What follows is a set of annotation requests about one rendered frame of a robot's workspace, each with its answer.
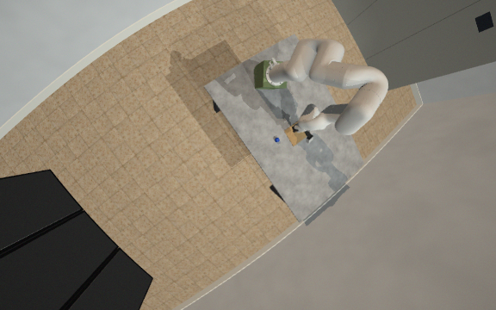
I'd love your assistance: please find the tan mat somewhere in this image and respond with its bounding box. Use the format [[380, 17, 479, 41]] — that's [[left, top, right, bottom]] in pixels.
[[284, 122, 307, 146]]

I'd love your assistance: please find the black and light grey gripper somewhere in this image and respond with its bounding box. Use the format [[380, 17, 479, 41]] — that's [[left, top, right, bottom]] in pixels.
[[292, 124, 307, 133]]

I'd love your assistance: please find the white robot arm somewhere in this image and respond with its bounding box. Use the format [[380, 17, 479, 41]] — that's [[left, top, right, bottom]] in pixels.
[[265, 39, 388, 144]]

